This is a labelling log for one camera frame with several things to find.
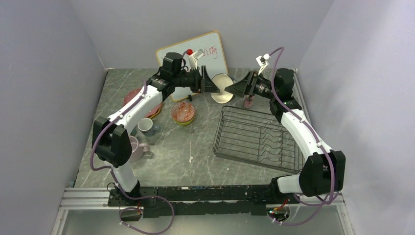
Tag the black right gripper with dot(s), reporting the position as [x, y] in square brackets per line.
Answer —
[243, 86]

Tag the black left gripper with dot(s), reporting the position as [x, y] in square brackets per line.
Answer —
[203, 83]

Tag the teal white-dot bowl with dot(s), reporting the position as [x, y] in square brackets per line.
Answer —
[222, 81]

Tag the blue zigzag pattern bowl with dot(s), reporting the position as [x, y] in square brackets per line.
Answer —
[183, 111]

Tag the yellow-green bowl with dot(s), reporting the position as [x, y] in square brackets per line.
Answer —
[184, 123]

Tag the yellow polka-dot plate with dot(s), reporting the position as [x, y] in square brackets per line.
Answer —
[155, 111]

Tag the small grey-blue cup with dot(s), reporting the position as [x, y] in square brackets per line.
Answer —
[147, 127]

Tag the lilac mug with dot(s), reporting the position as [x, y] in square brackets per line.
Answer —
[138, 149]

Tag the blue butterfly mug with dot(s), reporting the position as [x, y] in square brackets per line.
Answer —
[133, 132]

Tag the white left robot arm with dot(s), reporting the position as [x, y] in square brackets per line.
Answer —
[110, 139]

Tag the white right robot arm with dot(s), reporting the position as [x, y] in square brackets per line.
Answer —
[324, 168]

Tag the pink-lid spice bottle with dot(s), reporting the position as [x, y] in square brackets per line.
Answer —
[248, 101]

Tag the yellow-framed whiteboard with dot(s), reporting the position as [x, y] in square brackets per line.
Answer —
[213, 54]

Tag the black base bar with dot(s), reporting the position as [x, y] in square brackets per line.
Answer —
[207, 199]

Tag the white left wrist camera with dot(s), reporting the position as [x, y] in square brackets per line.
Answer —
[193, 57]

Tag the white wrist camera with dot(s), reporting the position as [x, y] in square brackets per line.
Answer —
[262, 61]
[193, 57]

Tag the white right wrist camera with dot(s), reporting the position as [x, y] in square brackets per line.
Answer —
[262, 61]

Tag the black wire dish rack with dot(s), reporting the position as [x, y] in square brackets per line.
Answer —
[256, 138]

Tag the aluminium rail at wall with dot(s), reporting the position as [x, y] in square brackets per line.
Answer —
[297, 91]

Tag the aluminium front frame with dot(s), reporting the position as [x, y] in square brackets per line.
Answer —
[85, 211]

